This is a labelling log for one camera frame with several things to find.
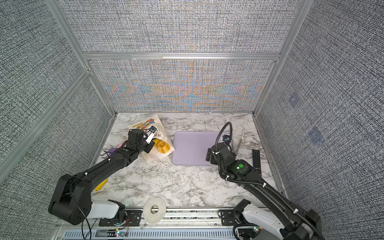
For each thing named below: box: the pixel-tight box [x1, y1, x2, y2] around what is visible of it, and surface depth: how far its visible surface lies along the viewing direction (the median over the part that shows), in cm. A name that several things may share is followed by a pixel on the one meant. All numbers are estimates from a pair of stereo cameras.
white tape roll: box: [143, 197, 167, 224], surface depth 77 cm
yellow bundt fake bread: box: [152, 139, 170, 154], surface depth 97 cm
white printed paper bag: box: [129, 114, 175, 158], surface depth 97 cm
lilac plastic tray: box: [172, 131, 224, 166], surface depth 106 cm
